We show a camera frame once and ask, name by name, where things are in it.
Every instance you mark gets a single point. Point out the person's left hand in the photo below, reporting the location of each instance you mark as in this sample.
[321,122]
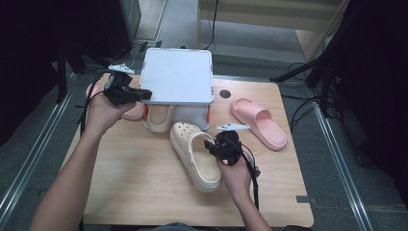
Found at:
[99,115]

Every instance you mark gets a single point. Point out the metal floor rail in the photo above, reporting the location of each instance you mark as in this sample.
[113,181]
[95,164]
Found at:
[340,166]
[35,154]

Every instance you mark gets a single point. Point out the cream clog shoe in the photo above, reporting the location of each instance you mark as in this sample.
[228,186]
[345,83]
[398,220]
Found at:
[159,117]
[198,166]

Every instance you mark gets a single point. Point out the dark cabinet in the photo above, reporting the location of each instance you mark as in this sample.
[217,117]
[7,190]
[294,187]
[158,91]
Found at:
[118,25]

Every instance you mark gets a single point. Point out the dark round table grommet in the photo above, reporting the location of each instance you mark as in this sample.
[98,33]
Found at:
[225,94]

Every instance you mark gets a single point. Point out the small black floor box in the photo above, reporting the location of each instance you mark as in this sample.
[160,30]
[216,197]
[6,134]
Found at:
[143,46]

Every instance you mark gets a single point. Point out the grey tape piece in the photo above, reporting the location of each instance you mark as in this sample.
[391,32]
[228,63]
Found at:
[304,199]

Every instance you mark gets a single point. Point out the person's right hand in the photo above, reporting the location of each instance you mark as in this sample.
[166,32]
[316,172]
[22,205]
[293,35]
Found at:
[237,179]

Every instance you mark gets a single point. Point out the beige wooden ledge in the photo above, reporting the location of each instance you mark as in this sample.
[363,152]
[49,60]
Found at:
[272,14]

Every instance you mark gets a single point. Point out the person's blue jeans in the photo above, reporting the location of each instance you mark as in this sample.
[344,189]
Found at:
[179,227]

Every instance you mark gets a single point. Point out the black tripod stand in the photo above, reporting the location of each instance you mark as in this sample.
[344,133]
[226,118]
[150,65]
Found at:
[308,69]

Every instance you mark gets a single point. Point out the black metal stand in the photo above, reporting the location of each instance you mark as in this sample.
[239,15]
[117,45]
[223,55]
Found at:
[61,73]

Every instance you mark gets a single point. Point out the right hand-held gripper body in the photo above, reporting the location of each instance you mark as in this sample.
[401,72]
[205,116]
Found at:
[229,147]

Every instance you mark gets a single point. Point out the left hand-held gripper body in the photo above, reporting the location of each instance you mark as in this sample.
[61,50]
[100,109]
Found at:
[120,93]

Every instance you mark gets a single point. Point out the white two-tier shoe rack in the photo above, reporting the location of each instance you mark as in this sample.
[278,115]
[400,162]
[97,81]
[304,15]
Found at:
[176,75]

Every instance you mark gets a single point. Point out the pink slide slipper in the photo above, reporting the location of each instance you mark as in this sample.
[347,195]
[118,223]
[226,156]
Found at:
[136,112]
[260,123]

